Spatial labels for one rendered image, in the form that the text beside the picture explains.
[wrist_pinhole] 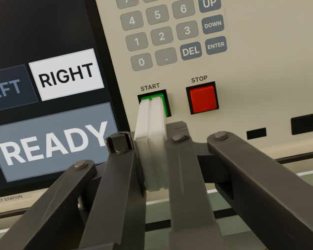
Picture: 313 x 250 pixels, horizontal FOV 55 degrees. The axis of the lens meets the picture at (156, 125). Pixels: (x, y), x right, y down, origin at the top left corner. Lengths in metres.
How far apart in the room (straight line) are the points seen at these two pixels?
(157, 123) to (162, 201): 0.10
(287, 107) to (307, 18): 0.07
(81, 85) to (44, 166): 0.08
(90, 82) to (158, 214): 0.12
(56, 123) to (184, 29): 0.12
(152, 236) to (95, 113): 0.11
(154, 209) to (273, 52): 0.15
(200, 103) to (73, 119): 0.10
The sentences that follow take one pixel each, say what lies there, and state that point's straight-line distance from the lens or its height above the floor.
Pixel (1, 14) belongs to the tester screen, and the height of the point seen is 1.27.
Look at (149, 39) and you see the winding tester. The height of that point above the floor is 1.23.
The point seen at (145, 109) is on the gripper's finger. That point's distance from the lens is 0.18.
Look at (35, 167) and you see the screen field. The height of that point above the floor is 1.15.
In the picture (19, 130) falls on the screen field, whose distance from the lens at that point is 0.27.
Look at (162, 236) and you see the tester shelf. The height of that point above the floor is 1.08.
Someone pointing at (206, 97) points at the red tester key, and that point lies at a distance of 0.23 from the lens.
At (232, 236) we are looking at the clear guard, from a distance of 0.27.
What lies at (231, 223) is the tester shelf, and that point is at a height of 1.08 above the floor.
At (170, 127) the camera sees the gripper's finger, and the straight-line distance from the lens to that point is 0.17.
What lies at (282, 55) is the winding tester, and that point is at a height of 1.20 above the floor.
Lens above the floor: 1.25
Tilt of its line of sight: 19 degrees down
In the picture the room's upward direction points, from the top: 13 degrees counter-clockwise
